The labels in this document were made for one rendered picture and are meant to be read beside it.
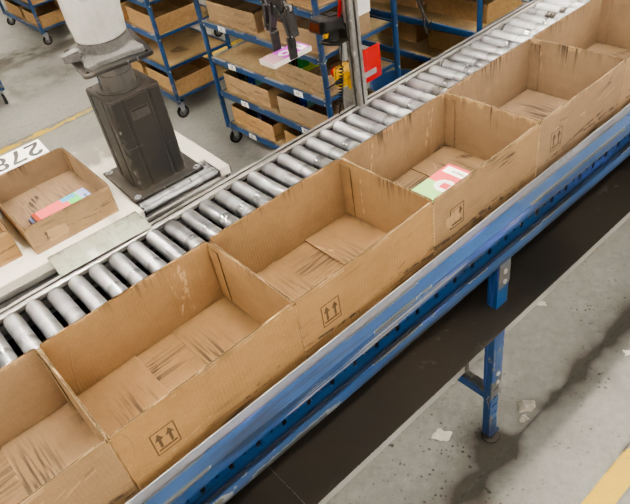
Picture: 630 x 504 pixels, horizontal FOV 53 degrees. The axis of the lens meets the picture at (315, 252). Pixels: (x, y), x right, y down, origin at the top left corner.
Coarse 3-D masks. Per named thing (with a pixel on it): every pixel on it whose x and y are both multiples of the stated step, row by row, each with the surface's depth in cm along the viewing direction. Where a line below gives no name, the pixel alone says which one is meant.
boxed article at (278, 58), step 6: (300, 42) 208; (282, 48) 207; (300, 48) 205; (306, 48) 204; (270, 54) 205; (276, 54) 204; (282, 54) 203; (288, 54) 202; (300, 54) 204; (264, 60) 202; (270, 60) 201; (276, 60) 200; (282, 60) 200; (288, 60) 201; (270, 66) 200; (276, 66) 199
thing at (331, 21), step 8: (320, 16) 212; (328, 16) 211; (336, 16) 212; (312, 24) 211; (320, 24) 209; (328, 24) 211; (336, 24) 213; (312, 32) 213; (320, 32) 210; (328, 32) 213; (336, 32) 216; (328, 40) 217; (336, 40) 218
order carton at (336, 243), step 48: (288, 192) 145; (336, 192) 156; (384, 192) 145; (240, 240) 141; (288, 240) 152; (336, 240) 153; (384, 240) 127; (432, 240) 140; (288, 288) 143; (336, 288) 123; (384, 288) 135
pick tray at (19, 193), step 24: (24, 168) 215; (48, 168) 220; (72, 168) 222; (0, 192) 213; (24, 192) 218; (48, 192) 215; (72, 192) 213; (96, 192) 194; (24, 216) 206; (48, 216) 188; (72, 216) 192; (96, 216) 198; (48, 240) 191
